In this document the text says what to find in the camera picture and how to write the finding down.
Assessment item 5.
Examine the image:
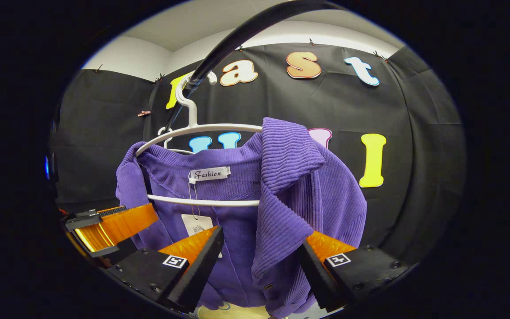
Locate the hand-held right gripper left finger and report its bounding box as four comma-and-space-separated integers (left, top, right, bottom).
106, 225, 225, 314

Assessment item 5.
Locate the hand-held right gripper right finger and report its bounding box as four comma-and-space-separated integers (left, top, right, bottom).
297, 230, 410, 311

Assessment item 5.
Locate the purple ribbed knit garment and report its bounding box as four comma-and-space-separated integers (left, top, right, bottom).
116, 117, 368, 319

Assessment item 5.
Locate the white plastic clothes hanger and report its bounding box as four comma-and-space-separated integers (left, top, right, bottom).
156, 126, 196, 156
135, 71, 265, 208

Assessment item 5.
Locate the black clothes rail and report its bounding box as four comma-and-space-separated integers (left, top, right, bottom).
163, 0, 349, 134

